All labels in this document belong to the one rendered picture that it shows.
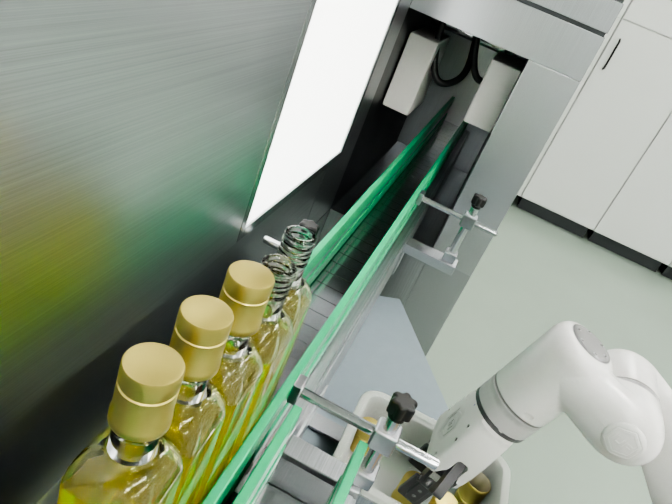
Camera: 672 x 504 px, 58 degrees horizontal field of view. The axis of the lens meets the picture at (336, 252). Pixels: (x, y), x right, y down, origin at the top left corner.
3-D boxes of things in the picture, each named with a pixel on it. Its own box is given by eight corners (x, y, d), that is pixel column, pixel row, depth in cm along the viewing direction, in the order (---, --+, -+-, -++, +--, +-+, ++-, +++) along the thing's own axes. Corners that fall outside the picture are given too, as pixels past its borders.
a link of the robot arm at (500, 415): (500, 351, 73) (484, 365, 74) (491, 395, 65) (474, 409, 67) (548, 392, 73) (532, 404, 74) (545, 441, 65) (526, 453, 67)
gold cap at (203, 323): (181, 335, 41) (196, 285, 39) (228, 358, 41) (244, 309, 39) (153, 365, 38) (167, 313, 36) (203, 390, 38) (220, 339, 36)
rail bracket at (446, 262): (388, 260, 130) (432, 168, 119) (460, 296, 128) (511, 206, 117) (382, 270, 126) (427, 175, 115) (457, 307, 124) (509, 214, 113)
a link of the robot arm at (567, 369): (675, 395, 66) (686, 452, 57) (599, 444, 71) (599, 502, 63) (567, 302, 66) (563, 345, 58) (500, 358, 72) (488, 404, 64)
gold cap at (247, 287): (227, 298, 46) (241, 252, 44) (267, 320, 46) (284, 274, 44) (203, 321, 43) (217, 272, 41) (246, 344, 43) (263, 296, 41)
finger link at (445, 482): (474, 433, 71) (450, 442, 75) (445, 490, 66) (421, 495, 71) (482, 440, 71) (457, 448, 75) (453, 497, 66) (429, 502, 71)
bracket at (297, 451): (277, 468, 73) (294, 429, 69) (347, 508, 71) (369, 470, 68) (264, 490, 69) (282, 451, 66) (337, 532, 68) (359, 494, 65)
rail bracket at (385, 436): (280, 422, 69) (314, 342, 63) (413, 495, 67) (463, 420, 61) (269, 439, 67) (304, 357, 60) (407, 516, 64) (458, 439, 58)
